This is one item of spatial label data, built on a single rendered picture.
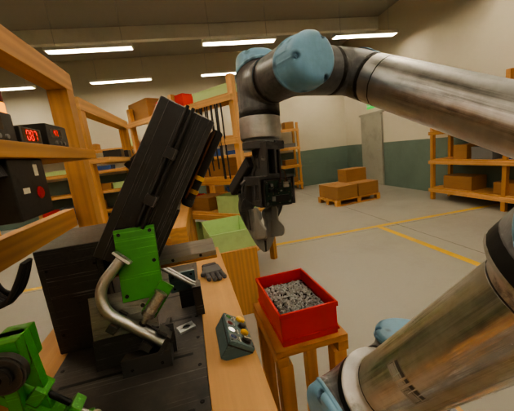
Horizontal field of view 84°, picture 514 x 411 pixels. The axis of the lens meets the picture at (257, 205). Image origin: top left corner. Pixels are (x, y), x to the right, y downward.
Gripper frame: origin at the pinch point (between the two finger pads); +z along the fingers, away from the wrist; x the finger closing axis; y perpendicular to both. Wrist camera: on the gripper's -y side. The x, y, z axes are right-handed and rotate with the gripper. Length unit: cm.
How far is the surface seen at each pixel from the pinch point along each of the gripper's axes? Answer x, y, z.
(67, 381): -44, -37, 38
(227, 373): -5.5, -15.0, 36.5
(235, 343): -1.4, -18.7, 31.7
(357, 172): 500, -473, 14
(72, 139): -43, -119, -36
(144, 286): -21.7, -36.3, 16.6
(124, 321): -27.8, -32.6, 23.7
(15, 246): -58, -68, 5
